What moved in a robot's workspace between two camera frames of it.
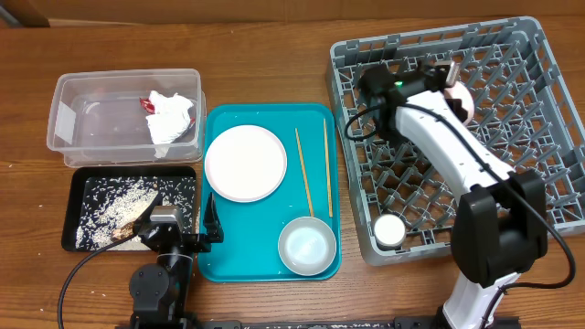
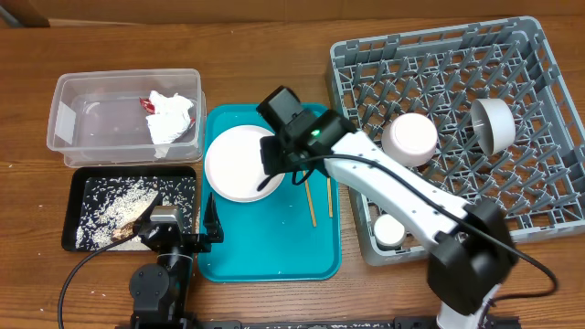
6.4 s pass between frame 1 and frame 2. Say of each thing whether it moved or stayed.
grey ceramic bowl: moved
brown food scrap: stayed
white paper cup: stayed
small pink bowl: moved
